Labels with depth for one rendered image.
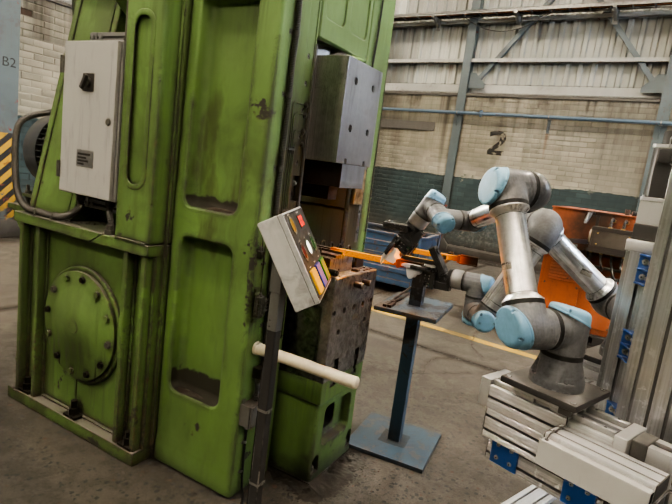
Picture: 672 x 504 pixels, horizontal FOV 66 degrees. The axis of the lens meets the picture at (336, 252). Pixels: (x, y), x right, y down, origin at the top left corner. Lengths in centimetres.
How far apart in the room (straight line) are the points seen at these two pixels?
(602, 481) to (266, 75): 157
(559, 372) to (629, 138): 808
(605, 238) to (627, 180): 426
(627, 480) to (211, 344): 150
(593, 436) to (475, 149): 870
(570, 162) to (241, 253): 808
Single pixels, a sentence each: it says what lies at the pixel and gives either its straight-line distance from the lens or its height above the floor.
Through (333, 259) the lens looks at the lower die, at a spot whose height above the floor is 98.
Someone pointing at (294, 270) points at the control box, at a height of 104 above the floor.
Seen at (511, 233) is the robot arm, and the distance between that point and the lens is 155.
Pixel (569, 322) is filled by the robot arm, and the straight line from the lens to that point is 156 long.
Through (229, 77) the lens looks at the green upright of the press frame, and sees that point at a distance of 212.
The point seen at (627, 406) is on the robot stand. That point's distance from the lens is 174.
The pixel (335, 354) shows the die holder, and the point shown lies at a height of 58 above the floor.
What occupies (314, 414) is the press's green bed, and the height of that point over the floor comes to 32.
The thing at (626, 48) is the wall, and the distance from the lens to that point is 991.
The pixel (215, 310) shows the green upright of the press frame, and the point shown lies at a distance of 216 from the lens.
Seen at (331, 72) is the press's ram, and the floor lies 170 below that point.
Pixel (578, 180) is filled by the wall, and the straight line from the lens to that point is 954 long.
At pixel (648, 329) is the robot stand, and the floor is 102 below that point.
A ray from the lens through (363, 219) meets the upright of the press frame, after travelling 264.
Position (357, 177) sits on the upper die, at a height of 132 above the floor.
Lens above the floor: 135
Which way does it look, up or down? 9 degrees down
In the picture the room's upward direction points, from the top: 7 degrees clockwise
